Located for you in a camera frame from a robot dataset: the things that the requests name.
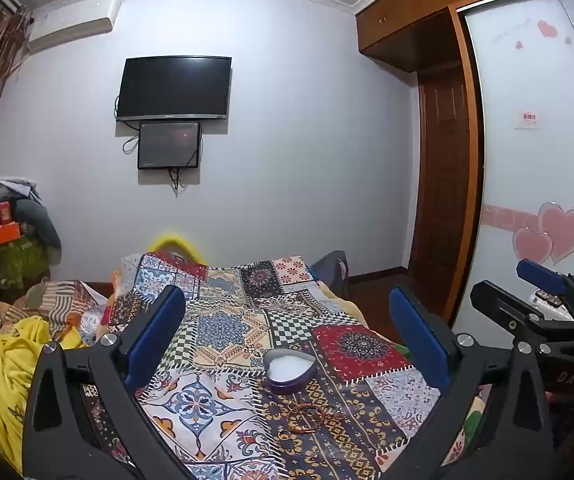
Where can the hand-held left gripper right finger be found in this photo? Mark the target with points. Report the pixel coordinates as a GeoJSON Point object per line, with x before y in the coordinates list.
{"type": "Point", "coordinates": [417, 335]}

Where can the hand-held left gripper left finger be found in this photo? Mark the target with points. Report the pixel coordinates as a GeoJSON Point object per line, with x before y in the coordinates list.
{"type": "Point", "coordinates": [159, 330]}

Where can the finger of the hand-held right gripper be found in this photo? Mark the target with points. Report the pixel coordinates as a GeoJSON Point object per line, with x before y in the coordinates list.
{"type": "Point", "coordinates": [542, 272]}
{"type": "Point", "coordinates": [502, 305]}

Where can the purple heart-shaped jewelry box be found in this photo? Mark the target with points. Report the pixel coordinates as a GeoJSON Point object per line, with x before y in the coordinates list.
{"type": "Point", "coordinates": [289, 367]}

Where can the pink double heart sticker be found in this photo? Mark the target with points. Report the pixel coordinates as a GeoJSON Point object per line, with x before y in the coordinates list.
{"type": "Point", "coordinates": [562, 230]}

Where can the pink band sticker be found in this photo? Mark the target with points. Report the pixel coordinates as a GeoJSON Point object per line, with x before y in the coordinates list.
{"type": "Point", "coordinates": [504, 217]}

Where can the patchwork patterned blanket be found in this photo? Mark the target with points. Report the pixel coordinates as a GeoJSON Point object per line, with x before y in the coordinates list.
{"type": "Point", "coordinates": [227, 320]}

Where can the yellow pillow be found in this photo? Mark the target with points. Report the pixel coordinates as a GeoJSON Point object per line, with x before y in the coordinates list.
{"type": "Point", "coordinates": [172, 242]}

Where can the striped patterned quilt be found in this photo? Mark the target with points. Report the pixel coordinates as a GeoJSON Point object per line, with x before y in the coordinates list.
{"type": "Point", "coordinates": [62, 305]}

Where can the bright floral bedsheet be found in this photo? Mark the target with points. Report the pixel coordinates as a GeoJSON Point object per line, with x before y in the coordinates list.
{"type": "Point", "coordinates": [474, 420]}

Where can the white sliding wardrobe door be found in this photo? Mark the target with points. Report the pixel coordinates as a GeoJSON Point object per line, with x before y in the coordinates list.
{"type": "Point", "coordinates": [527, 170]}

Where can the blue bag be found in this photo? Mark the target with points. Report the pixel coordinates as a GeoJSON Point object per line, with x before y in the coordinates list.
{"type": "Point", "coordinates": [332, 270]}

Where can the dark wooden door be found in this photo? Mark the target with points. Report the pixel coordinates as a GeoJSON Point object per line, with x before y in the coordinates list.
{"type": "Point", "coordinates": [442, 175]}

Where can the white label sticker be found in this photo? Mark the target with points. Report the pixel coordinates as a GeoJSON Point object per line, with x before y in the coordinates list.
{"type": "Point", "coordinates": [527, 119]}

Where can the green patterned cloth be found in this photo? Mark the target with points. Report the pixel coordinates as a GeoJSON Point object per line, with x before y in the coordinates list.
{"type": "Point", "coordinates": [14, 267]}

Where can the yellow cloth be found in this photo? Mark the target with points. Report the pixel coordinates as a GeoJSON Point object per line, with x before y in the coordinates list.
{"type": "Point", "coordinates": [7, 380]}

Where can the orange box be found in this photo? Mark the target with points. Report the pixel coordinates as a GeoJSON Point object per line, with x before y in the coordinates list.
{"type": "Point", "coordinates": [3, 235]}

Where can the red box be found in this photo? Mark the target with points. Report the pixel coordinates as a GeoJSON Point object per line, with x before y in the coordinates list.
{"type": "Point", "coordinates": [5, 212]}

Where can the pile of pale clothes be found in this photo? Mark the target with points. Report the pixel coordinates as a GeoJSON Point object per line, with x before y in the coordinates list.
{"type": "Point", "coordinates": [9, 187]}

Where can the small red heart stickers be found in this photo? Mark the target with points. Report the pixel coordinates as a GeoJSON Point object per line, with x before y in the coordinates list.
{"type": "Point", "coordinates": [547, 29]}

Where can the wooden overhead cabinet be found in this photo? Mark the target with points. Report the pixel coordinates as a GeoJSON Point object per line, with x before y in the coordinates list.
{"type": "Point", "coordinates": [407, 15]}

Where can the white air conditioner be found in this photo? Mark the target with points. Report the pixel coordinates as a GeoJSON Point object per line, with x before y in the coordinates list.
{"type": "Point", "coordinates": [74, 20]}

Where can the orange wooden wardrobe frame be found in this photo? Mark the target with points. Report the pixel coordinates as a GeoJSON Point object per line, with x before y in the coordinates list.
{"type": "Point", "coordinates": [472, 160]}

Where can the small black wall monitor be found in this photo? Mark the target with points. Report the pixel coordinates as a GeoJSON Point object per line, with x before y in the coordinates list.
{"type": "Point", "coordinates": [169, 145]}

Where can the wall-mounted black television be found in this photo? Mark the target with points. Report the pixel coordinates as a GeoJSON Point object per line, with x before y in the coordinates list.
{"type": "Point", "coordinates": [174, 87]}

